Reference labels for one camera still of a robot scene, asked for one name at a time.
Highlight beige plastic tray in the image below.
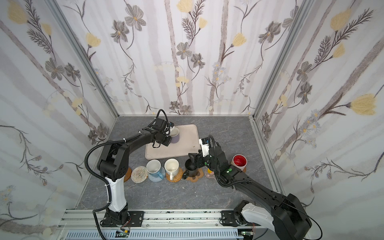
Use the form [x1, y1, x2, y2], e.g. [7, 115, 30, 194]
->
[145, 124, 201, 160]

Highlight lavender mug white inside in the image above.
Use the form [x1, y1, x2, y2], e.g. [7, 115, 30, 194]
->
[170, 127, 180, 144]

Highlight brown paw-shaped coaster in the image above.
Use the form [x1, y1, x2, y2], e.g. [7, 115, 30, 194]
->
[186, 168, 204, 183]

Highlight black mug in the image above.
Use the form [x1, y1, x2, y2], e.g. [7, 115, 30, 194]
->
[182, 159, 199, 180]

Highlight white mug red inside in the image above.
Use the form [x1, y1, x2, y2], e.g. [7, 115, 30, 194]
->
[231, 154, 248, 171]

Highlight light blue mug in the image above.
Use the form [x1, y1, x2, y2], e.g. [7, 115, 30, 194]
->
[146, 160, 164, 175]

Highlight white woven round coaster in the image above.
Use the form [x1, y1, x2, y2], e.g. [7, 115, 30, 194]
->
[131, 166, 148, 184]

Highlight pink flower coaster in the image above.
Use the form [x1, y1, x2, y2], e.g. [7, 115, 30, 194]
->
[205, 169, 215, 179]

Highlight blue-grey round knitted coaster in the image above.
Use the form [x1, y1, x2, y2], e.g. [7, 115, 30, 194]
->
[148, 172, 165, 183]

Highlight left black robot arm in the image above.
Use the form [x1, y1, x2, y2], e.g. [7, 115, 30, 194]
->
[84, 109, 175, 228]

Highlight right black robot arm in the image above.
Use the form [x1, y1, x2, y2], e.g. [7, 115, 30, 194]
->
[188, 136, 316, 240]

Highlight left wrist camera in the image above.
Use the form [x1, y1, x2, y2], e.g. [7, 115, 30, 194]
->
[165, 121, 175, 131]

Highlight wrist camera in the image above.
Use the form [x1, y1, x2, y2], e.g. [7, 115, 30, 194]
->
[165, 121, 175, 131]
[199, 137, 211, 158]

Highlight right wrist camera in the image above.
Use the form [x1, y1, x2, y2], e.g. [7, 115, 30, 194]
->
[199, 137, 211, 158]

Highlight white slotted cable duct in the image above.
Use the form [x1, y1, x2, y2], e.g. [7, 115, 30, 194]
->
[64, 229, 244, 240]

